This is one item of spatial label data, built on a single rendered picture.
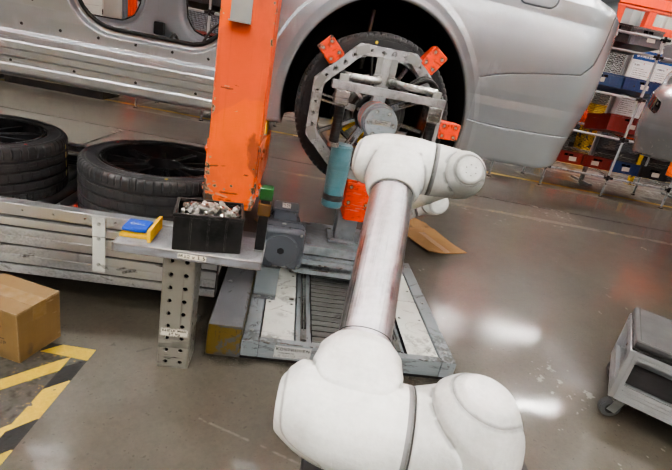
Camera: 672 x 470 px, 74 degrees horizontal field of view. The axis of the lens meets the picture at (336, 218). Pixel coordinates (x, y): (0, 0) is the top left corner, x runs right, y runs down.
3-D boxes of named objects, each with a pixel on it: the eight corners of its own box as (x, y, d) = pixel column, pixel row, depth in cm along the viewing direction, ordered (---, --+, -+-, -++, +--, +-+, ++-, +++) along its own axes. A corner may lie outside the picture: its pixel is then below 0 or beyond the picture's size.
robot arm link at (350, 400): (408, 482, 61) (255, 442, 63) (390, 496, 74) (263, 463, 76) (445, 127, 108) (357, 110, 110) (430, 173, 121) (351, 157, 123)
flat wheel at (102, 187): (225, 189, 242) (230, 146, 234) (247, 241, 186) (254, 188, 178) (88, 180, 216) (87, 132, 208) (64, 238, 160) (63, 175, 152)
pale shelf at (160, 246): (265, 247, 149) (266, 239, 148) (260, 271, 133) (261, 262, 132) (132, 228, 143) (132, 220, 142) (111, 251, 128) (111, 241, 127)
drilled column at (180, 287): (194, 350, 158) (203, 243, 143) (187, 369, 148) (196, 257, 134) (165, 346, 156) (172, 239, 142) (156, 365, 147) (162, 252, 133)
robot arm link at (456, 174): (481, 160, 118) (431, 150, 119) (501, 146, 100) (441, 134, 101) (471, 208, 117) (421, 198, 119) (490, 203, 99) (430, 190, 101)
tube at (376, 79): (379, 85, 176) (385, 57, 173) (387, 90, 158) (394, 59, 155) (336, 77, 174) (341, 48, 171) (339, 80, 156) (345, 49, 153)
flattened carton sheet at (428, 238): (422, 221, 339) (422, 217, 337) (466, 254, 292) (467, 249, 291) (388, 220, 326) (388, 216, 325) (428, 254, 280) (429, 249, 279)
